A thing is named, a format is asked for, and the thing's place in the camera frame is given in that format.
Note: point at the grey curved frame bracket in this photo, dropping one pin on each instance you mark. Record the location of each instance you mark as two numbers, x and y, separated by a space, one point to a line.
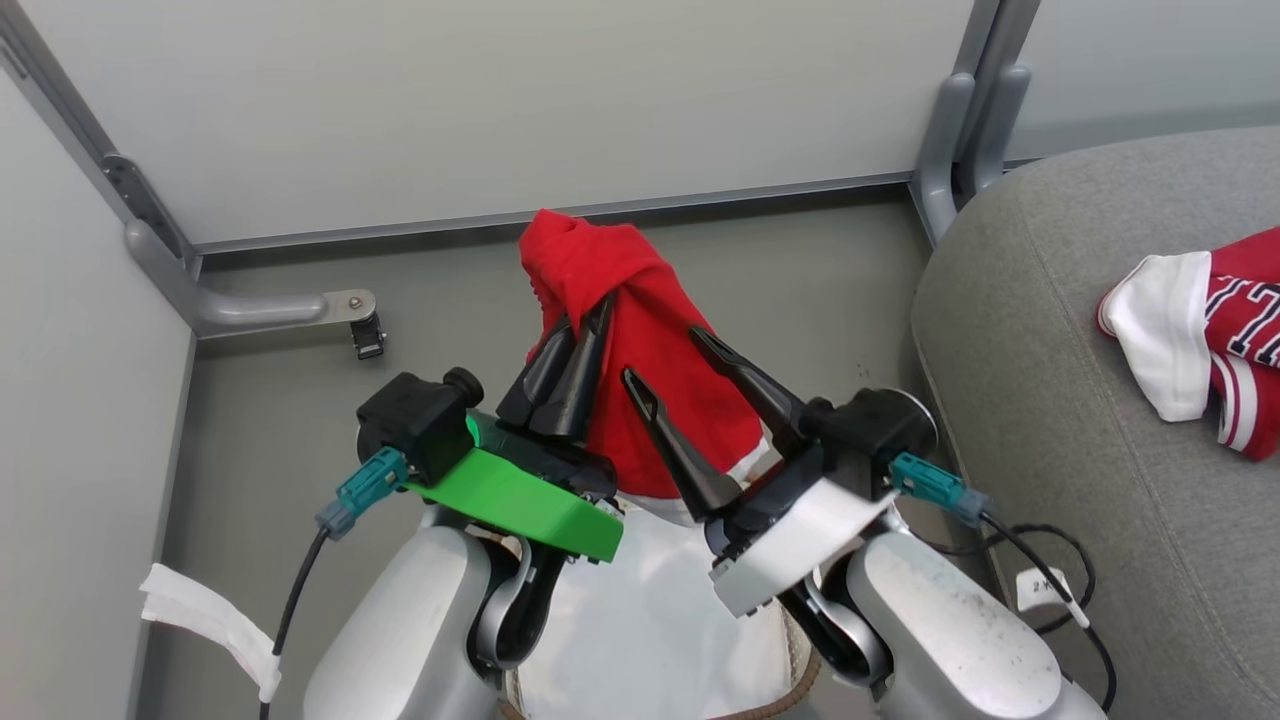
995 125
240 308
938 150

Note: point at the small black caster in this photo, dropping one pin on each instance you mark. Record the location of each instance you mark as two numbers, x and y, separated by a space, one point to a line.
368 338

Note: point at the plain red garment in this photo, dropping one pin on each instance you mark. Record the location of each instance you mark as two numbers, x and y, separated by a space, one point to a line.
650 300

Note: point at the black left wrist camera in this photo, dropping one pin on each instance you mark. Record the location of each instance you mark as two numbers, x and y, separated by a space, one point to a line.
415 420

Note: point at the red white striped jersey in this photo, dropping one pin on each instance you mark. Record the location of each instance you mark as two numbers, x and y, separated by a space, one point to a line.
1240 320

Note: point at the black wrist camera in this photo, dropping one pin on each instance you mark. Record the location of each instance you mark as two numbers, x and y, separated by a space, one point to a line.
875 430
415 420

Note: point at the grey partition frame post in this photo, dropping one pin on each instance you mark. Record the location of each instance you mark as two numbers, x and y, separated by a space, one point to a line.
70 110
995 35

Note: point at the grey fabric sofa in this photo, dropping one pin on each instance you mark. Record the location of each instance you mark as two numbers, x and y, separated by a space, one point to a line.
1080 400

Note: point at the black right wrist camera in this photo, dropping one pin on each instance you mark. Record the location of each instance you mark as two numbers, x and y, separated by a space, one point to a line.
875 430

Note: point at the grey partition bottom rail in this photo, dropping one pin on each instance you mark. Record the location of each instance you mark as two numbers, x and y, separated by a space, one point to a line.
560 213

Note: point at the white tape strip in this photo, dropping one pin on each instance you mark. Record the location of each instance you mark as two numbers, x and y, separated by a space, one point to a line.
205 615

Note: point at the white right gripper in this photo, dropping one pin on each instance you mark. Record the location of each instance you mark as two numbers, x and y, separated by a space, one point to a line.
800 535

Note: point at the white garment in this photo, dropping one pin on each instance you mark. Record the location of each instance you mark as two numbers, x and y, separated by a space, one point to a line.
650 620

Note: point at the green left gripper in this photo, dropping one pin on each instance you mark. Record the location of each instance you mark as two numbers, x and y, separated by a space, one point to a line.
510 500

